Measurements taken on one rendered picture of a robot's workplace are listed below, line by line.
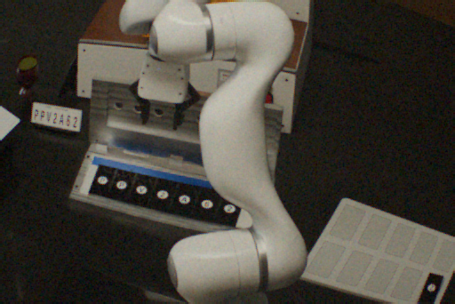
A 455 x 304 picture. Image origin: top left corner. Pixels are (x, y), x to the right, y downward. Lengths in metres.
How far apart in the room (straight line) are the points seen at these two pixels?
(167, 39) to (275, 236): 0.36
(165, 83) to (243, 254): 0.55
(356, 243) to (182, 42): 0.89
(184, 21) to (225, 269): 0.40
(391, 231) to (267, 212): 0.74
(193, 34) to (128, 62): 0.96
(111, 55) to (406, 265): 0.92
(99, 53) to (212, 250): 0.97
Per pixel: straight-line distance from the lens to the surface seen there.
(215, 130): 1.70
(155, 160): 2.52
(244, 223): 2.38
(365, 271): 2.33
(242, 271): 1.76
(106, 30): 2.64
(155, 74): 2.19
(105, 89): 2.45
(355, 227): 2.43
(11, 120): 2.54
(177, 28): 1.65
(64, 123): 2.62
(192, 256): 1.75
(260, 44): 1.68
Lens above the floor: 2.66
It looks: 43 degrees down
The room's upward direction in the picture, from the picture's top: 4 degrees clockwise
